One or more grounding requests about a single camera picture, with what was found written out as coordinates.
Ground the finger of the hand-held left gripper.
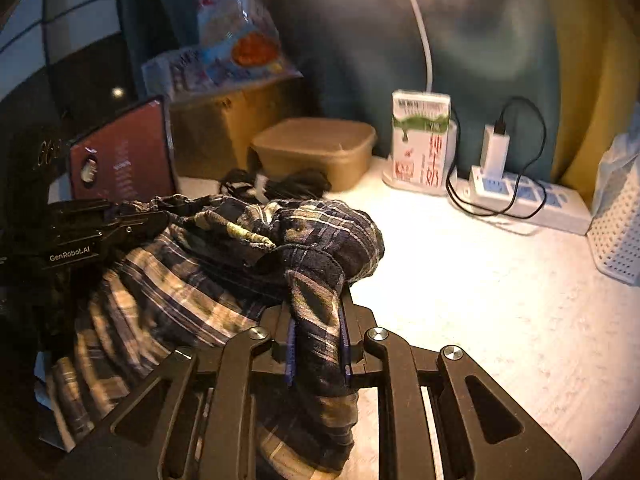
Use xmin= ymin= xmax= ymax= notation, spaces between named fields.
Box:
xmin=47 ymin=199 xmax=171 ymax=248

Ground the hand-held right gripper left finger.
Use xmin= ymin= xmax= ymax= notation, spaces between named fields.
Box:
xmin=52 ymin=305 xmax=301 ymax=480

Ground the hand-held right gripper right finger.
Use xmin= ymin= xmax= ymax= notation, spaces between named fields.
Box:
xmin=339 ymin=291 xmax=583 ymax=480

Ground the plaid flannel shirt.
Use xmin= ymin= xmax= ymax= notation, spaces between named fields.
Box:
xmin=35 ymin=194 xmax=386 ymax=476

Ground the tablet with red screen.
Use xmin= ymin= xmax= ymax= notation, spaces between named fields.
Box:
xmin=67 ymin=95 xmax=178 ymax=204

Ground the brown cardboard box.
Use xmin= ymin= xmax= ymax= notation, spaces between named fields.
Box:
xmin=167 ymin=80 xmax=296 ymax=182

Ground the blue printed packet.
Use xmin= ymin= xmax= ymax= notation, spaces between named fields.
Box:
xmin=141 ymin=45 xmax=304 ymax=102

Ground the beige lidded food container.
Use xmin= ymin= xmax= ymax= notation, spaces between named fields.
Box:
xmin=251 ymin=117 xmax=377 ymax=192

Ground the white and green carton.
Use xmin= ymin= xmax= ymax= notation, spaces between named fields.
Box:
xmin=390 ymin=90 xmax=453 ymax=197

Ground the clear plastic snack bag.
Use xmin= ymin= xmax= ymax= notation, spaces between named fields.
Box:
xmin=196 ymin=0 xmax=281 ymax=68

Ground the white charger plug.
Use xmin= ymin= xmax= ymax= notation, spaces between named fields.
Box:
xmin=482 ymin=125 xmax=511 ymax=182

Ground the white power strip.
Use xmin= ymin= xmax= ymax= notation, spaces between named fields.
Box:
xmin=460 ymin=167 xmax=592 ymax=236

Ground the white perforated basket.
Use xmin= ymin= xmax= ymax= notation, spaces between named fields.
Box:
xmin=590 ymin=175 xmax=640 ymax=287

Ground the white gooseneck desk lamp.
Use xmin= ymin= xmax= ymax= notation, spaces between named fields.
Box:
xmin=382 ymin=0 xmax=476 ymax=196

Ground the yellow curtain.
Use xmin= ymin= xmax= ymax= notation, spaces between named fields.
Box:
xmin=550 ymin=0 xmax=640 ymax=201

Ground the black cable bundle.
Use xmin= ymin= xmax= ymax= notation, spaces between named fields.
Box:
xmin=219 ymin=167 xmax=331 ymax=199

